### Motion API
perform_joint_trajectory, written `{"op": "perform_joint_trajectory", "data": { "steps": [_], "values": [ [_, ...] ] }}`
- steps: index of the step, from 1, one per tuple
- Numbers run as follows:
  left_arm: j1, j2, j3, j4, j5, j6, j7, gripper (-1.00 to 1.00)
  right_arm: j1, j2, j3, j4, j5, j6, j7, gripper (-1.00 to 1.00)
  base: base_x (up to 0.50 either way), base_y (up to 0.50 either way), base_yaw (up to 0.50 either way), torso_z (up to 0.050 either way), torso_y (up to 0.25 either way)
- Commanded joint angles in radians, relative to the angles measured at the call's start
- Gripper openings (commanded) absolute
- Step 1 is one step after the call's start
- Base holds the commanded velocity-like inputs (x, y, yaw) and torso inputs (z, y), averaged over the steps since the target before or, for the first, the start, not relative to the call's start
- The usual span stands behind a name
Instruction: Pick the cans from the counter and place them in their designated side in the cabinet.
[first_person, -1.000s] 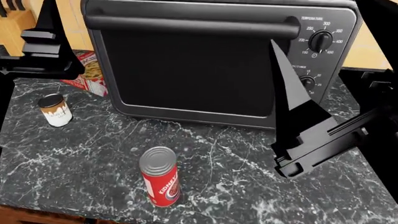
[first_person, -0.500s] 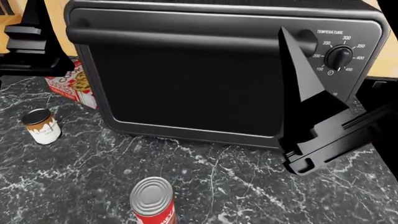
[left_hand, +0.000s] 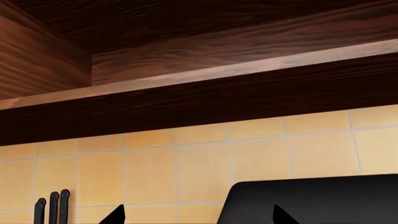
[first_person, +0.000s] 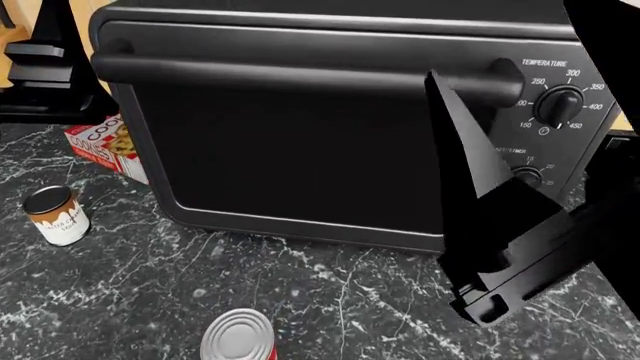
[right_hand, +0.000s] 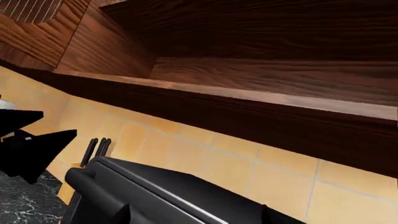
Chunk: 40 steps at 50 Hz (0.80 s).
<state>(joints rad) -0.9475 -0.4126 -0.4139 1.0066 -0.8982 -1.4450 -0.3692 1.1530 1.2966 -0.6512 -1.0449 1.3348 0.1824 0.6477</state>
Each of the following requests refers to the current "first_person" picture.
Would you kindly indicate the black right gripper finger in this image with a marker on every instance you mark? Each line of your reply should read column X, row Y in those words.
column 462, row 150

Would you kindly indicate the black timer knob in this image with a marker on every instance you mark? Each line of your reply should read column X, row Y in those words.
column 531, row 175

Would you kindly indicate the black temperature knob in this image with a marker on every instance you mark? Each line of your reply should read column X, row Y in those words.
column 560, row 106

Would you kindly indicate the black toaster oven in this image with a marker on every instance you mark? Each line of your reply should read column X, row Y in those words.
column 280, row 161

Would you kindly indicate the red can silver lid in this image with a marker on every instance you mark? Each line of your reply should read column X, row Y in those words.
column 240, row 335

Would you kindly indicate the red white cookies box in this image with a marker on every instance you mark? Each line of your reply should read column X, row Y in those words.
column 102, row 148

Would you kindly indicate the white caramel sauce can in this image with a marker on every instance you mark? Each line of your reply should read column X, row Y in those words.
column 59, row 219

